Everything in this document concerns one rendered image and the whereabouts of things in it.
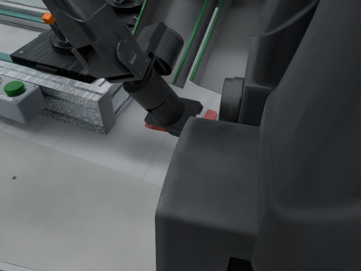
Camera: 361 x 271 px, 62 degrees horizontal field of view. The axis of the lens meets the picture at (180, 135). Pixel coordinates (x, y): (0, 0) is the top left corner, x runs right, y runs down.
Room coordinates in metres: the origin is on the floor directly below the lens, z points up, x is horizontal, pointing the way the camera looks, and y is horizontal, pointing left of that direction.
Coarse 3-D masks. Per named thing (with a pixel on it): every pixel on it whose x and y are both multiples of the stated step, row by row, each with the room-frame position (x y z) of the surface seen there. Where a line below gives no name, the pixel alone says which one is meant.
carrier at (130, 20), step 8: (112, 0) 0.93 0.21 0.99; (128, 0) 0.93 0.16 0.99; (136, 0) 0.93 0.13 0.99; (144, 0) 0.93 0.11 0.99; (112, 8) 0.89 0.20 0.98; (120, 8) 0.88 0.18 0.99; (128, 8) 0.88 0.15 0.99; (136, 8) 0.89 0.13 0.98; (120, 16) 0.86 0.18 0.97; (128, 16) 0.86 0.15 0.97; (128, 24) 0.81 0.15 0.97
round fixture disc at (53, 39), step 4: (52, 36) 0.70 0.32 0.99; (56, 36) 0.70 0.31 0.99; (52, 40) 0.68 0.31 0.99; (56, 40) 0.68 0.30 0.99; (52, 44) 0.67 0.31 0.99; (56, 44) 0.66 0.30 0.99; (56, 48) 0.66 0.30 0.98; (60, 48) 0.65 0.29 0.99; (64, 48) 0.64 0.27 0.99; (68, 48) 0.64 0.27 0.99; (72, 48) 0.64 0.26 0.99; (60, 52) 0.65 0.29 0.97; (64, 52) 0.64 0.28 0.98; (68, 52) 0.64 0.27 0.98; (72, 52) 0.64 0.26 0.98
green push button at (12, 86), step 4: (8, 84) 0.52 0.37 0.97; (12, 84) 0.52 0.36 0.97; (16, 84) 0.52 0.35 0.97; (20, 84) 0.52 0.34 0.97; (4, 88) 0.51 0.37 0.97; (8, 88) 0.51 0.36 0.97; (12, 88) 0.51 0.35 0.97; (16, 88) 0.51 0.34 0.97; (20, 88) 0.51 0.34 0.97; (24, 88) 0.52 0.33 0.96; (8, 92) 0.50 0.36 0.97; (12, 92) 0.50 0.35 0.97; (16, 92) 0.50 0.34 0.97; (20, 92) 0.51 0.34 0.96
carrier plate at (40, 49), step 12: (48, 36) 0.74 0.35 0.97; (24, 48) 0.68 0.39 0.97; (36, 48) 0.68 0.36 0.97; (48, 48) 0.68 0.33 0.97; (12, 60) 0.65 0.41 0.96; (24, 60) 0.63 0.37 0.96; (36, 60) 0.62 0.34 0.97; (48, 60) 0.62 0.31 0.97; (60, 60) 0.62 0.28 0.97; (72, 60) 0.62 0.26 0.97; (60, 72) 0.59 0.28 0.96; (72, 72) 0.58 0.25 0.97; (84, 72) 0.57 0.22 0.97
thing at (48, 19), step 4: (48, 12) 0.65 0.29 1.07; (44, 16) 0.64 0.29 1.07; (48, 16) 0.63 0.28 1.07; (52, 16) 0.64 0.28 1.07; (44, 20) 0.63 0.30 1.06; (48, 20) 0.63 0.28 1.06; (52, 20) 0.64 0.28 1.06; (52, 24) 0.63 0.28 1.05; (56, 24) 0.65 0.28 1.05; (52, 28) 0.65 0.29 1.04; (56, 28) 0.64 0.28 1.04; (56, 32) 0.65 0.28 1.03; (60, 32) 0.65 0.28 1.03; (60, 36) 0.65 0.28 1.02; (60, 40) 0.66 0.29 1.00; (64, 40) 0.66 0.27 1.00
